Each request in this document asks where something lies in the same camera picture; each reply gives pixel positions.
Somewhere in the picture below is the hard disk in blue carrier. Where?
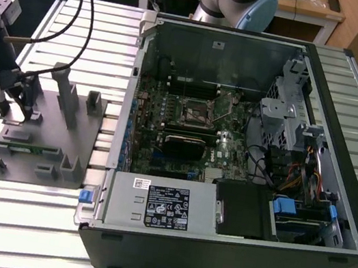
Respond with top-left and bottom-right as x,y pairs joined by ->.
263,193 -> 339,252

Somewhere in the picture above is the green RAM stick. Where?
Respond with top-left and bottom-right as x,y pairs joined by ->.
0,139 -> 59,159

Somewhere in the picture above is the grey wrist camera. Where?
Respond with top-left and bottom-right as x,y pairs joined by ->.
0,0 -> 25,27

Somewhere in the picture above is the yellow red wire bundle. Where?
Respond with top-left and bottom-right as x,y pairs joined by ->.
275,142 -> 333,204

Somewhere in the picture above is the grey parts rack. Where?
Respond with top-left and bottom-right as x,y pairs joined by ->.
0,52 -> 113,198

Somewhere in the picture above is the grey power supply unit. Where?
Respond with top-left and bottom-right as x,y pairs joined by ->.
101,169 -> 226,245

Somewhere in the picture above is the CPU socket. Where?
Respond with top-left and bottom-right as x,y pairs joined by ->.
174,94 -> 222,131

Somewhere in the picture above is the small black desk item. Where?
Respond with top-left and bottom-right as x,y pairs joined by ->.
325,0 -> 343,13

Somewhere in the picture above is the black RAM slot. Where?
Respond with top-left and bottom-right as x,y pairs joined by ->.
169,75 -> 221,94
164,125 -> 219,141
168,83 -> 220,102
165,121 -> 218,136

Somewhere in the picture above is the silver chipset heatsink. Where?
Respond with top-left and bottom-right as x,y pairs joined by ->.
203,166 -> 225,185

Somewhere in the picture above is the blue case latch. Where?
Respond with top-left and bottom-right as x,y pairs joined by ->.
78,185 -> 96,205

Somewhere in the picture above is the black graphics card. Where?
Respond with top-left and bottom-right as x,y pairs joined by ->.
160,132 -> 207,162

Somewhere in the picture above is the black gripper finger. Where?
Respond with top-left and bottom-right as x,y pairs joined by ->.
16,72 -> 50,124
0,88 -> 14,119

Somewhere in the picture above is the black PC case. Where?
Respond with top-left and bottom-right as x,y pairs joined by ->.
65,2 -> 358,268

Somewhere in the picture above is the silver metal drive cage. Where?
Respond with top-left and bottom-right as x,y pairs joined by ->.
251,54 -> 319,155

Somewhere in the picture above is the grey case latch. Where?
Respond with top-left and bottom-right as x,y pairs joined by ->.
136,9 -> 160,40

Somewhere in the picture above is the green motherboard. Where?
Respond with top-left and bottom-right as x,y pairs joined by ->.
122,71 -> 265,194

